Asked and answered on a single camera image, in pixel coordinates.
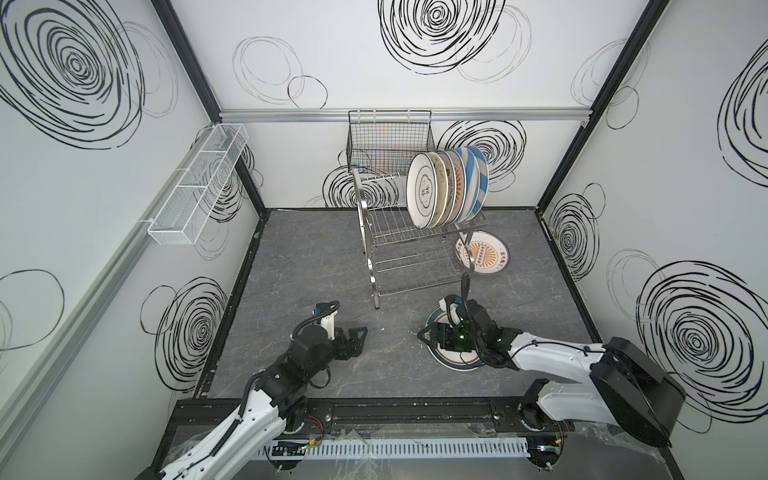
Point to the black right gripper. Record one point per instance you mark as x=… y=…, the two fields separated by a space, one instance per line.
x=454 y=324

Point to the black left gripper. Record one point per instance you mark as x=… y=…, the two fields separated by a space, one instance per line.
x=347 y=343

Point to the green rim red ring plate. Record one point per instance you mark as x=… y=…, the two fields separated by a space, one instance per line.
x=457 y=361

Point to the sunburst plate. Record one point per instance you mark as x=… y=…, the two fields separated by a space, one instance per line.
x=486 y=255
x=459 y=165

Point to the white plate thin green line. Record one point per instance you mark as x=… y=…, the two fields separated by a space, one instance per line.
x=421 y=190

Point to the red text green rim plate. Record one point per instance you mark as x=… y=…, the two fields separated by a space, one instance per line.
x=451 y=186

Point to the large blue striped plate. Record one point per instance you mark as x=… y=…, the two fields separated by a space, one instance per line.
x=483 y=179

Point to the small blue striped plate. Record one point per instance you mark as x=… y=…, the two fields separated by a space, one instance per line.
x=471 y=173

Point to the cream floral plate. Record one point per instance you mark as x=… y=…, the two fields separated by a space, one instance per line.
x=441 y=188

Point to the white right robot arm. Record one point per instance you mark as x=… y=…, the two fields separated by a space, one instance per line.
x=612 y=383

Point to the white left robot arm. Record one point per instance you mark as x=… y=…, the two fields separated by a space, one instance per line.
x=273 y=402

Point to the stainless steel dish rack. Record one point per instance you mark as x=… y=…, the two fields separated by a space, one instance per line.
x=401 y=257

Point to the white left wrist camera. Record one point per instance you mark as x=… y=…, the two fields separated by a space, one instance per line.
x=326 y=313

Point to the white slotted cable duct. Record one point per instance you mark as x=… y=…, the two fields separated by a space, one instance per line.
x=430 y=448

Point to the black wire wall basket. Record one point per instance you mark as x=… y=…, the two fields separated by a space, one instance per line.
x=386 y=140

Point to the white wire wall shelf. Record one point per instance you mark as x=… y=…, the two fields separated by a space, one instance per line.
x=184 y=214

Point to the aluminium wall rail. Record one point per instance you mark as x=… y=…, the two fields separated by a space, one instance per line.
x=296 y=115

